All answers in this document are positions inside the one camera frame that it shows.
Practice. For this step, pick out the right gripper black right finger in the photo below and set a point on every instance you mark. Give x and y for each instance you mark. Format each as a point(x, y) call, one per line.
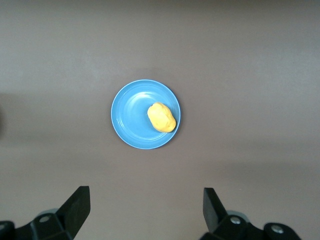
point(215, 212)

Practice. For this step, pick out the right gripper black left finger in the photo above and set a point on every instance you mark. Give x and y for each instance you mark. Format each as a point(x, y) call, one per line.
point(75, 210)

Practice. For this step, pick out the yellow potato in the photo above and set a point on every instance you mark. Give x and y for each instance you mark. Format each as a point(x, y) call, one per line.
point(162, 117)

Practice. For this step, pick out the round blue plate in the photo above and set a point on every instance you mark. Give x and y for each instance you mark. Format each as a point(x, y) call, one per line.
point(130, 117)

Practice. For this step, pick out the brown table cover sheet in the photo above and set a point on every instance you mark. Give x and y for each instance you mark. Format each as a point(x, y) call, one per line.
point(225, 62)

